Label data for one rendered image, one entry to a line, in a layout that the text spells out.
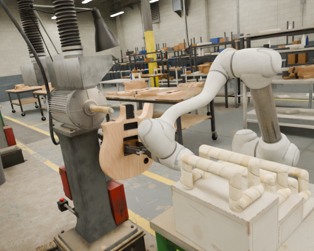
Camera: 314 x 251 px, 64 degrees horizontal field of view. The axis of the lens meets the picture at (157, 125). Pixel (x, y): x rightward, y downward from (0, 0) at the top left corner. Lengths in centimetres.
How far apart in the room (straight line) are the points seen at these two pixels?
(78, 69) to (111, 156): 44
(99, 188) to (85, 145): 33
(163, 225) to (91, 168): 95
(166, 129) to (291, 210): 49
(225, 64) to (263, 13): 1169
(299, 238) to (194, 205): 33
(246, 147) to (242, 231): 101
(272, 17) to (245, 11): 131
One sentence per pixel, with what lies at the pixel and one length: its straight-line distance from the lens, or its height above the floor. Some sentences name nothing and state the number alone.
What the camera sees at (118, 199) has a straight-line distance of 195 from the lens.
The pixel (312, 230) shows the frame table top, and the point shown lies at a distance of 96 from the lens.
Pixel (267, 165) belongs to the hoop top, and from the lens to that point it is 88.
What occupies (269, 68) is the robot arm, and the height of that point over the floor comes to 139.
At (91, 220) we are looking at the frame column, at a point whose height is 45.
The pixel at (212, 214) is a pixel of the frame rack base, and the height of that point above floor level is 107.
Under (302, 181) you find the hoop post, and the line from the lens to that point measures 104.
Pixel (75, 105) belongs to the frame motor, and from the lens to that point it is 148.
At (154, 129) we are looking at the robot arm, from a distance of 95.
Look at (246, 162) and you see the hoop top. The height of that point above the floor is 120.
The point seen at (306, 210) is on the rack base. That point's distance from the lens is 102.
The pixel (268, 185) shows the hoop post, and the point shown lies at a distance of 80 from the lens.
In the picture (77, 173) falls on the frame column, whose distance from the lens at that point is 174.
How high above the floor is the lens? 149
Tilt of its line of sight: 15 degrees down
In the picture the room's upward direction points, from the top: 7 degrees counter-clockwise
